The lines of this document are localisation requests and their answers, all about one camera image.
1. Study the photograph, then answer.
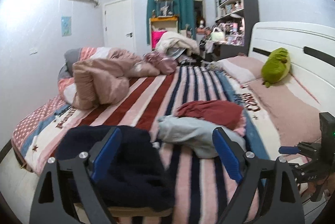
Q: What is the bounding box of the navy planet sweater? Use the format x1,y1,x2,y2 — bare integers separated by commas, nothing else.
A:
54,125,175,211

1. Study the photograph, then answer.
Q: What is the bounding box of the pile of white clothes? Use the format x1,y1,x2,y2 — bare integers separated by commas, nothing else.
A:
155,31,200,54

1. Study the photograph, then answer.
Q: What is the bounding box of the person's right hand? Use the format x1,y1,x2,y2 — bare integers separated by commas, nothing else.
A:
306,175,333,197

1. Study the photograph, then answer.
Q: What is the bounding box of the beige pillow near headboard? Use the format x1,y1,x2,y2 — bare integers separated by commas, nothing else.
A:
248,75,322,146

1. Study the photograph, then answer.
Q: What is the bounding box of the striped bed blanket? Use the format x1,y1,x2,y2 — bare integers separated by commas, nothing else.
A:
11,66,280,223

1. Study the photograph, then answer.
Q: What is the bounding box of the red garment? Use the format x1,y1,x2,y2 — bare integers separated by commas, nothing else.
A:
174,100,246,137

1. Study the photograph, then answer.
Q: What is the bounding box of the green plush toy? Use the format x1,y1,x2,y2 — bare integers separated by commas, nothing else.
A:
261,48,291,88

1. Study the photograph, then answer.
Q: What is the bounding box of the light blue garment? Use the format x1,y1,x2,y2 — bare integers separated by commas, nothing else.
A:
157,114,246,159

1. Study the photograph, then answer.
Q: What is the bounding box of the white bed headboard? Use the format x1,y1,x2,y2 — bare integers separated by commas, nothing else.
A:
249,21,334,114

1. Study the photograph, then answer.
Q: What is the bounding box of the pink rumpled duvet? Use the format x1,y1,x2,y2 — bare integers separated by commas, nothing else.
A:
58,47,160,110

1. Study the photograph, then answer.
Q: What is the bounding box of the shiny pink satin garment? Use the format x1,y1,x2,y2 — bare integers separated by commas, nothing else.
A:
144,51,177,75

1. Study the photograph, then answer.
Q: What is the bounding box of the white handbag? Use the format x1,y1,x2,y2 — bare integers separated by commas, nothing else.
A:
210,26,225,41

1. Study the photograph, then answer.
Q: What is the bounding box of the white door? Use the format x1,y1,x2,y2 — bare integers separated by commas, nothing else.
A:
103,0,136,53

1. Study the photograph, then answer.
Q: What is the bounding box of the dark bookshelf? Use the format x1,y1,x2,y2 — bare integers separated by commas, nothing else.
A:
206,0,259,61

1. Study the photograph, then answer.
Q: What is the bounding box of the yellow white cabinet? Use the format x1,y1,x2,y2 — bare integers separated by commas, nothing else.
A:
148,15,179,50

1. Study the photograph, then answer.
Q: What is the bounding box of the glass display case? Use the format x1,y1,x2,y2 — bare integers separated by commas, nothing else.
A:
155,0,174,17

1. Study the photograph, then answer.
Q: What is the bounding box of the small blue wall poster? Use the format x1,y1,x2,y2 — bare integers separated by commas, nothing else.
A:
61,16,72,37

